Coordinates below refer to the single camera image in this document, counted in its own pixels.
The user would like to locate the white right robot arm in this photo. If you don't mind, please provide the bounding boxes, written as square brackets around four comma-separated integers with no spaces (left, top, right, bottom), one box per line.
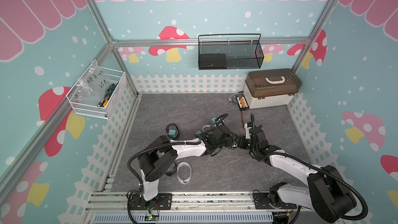
[240,122,357,223]

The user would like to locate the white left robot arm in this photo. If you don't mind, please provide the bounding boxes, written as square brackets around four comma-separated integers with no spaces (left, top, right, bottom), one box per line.
[138,125,234,202]

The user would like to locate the red black charger lead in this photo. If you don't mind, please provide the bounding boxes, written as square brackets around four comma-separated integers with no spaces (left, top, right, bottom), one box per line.
[241,111,245,128]

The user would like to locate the black yellow battery charger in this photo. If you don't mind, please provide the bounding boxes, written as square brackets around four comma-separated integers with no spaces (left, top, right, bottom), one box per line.
[235,94,250,111]

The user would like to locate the brown lid storage box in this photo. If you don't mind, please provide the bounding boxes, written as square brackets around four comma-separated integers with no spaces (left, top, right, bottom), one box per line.
[244,68,302,109]

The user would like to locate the black box in basket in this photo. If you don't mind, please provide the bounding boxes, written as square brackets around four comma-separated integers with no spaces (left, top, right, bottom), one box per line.
[198,54,227,70]

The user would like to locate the green tool in basket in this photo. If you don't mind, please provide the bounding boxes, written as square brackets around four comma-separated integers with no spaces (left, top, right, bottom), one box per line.
[97,84,117,107]

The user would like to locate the clear labelled plastic bag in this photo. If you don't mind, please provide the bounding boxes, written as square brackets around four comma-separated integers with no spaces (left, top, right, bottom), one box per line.
[76,62,113,101]

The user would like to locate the white coiled cable small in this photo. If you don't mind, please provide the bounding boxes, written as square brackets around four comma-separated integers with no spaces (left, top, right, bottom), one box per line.
[202,125,212,132]

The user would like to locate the black wire mesh wall basket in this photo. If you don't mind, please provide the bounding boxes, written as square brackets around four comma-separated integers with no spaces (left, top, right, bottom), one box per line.
[198,33,264,69]

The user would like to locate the white wire wall basket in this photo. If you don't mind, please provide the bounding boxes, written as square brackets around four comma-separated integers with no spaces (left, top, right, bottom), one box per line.
[66,61,126,119]

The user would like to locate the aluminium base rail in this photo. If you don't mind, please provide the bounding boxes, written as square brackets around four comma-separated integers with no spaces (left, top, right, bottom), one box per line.
[81,190,297,224]

